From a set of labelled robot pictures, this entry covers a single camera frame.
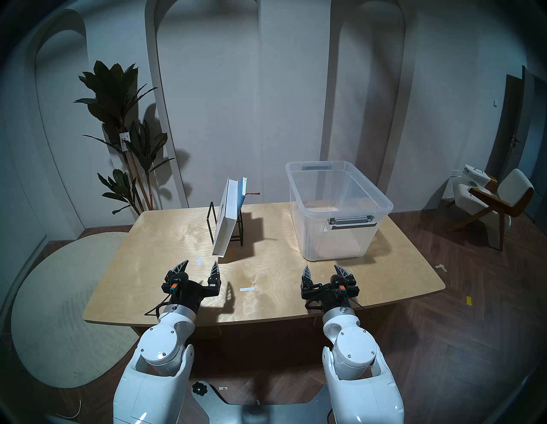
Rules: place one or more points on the clear plastic storage box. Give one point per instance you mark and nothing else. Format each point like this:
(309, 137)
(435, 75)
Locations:
(342, 239)

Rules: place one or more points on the white plant label tag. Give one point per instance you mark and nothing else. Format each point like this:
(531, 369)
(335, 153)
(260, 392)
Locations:
(125, 141)

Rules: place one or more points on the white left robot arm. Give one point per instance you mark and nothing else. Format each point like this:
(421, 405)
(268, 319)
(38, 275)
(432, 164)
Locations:
(162, 346)

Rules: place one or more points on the large white hardcover book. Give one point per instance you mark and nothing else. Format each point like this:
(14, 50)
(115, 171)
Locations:
(226, 218)

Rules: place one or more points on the white item on armchair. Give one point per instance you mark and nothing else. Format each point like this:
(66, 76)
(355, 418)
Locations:
(475, 175)

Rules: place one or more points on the dark door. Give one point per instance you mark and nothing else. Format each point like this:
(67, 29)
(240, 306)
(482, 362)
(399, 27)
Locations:
(513, 128)

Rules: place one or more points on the tall green potted plant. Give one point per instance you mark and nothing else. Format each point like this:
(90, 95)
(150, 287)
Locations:
(115, 94)

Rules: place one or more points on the round beige rug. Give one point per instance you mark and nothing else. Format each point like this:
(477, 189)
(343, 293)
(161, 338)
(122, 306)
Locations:
(55, 307)

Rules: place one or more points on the black base knob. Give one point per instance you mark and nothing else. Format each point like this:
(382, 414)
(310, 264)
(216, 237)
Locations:
(199, 388)

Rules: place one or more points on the white wooden armchair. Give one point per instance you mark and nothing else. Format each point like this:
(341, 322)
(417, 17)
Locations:
(515, 184)

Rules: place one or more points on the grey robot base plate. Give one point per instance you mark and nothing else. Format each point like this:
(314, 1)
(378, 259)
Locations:
(256, 412)

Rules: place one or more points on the blue notebook with ribbon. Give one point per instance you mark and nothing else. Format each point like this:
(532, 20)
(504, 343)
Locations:
(243, 188)

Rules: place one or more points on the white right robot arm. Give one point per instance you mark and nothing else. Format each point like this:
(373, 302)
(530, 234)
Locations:
(354, 350)

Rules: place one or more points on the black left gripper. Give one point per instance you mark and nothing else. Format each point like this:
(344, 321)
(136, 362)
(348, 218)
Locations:
(192, 292)

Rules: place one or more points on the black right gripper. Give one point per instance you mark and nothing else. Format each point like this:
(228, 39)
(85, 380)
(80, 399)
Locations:
(331, 292)

